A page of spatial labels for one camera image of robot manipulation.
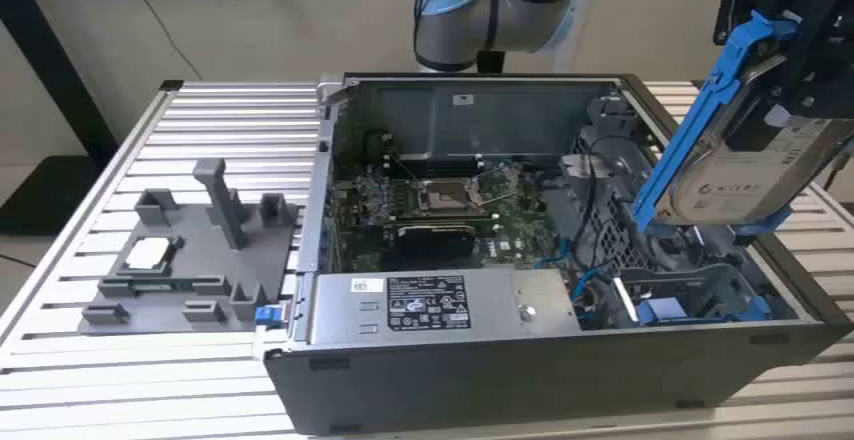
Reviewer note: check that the grey perforated drive cage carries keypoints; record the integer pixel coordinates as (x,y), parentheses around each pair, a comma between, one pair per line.
(601,240)

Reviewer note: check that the silver power supply unit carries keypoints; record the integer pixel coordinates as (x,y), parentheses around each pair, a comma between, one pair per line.
(481,305)

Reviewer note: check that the empty blue disk carrier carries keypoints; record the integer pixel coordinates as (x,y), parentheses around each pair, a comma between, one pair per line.
(661,310)

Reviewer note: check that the green motherboard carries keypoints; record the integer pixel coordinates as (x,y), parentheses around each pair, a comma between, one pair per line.
(521,230)

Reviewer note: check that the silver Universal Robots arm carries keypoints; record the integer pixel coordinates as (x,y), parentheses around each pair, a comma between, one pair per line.
(535,10)

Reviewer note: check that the black stand with base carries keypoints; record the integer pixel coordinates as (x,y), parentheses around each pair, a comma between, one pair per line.
(48,195)

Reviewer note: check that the hard disk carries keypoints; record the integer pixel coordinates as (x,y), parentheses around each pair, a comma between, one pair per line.
(728,185)

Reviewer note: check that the CPU socket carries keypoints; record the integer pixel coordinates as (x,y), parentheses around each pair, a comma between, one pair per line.
(444,195)

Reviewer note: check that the green RAM stick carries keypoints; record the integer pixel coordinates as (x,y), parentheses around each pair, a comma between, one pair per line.
(164,286)

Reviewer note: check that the black graphics card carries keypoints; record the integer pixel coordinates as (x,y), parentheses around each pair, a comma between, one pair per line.
(435,240)

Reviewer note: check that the black open PC case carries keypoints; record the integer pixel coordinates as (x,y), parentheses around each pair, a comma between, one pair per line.
(508,390)

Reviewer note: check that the silver CPU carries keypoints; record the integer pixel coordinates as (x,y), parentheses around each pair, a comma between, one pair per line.
(150,254)

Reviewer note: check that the thin metal locking lever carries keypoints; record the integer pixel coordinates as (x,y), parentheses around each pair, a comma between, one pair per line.
(408,169)

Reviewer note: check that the black RAM slot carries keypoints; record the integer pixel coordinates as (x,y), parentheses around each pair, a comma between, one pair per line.
(441,215)
(435,158)
(491,224)
(435,166)

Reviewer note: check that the blue case latch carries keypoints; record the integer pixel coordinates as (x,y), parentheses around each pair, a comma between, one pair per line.
(269,316)

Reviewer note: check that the grey parts rack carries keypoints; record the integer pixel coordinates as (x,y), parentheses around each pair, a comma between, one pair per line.
(201,260)

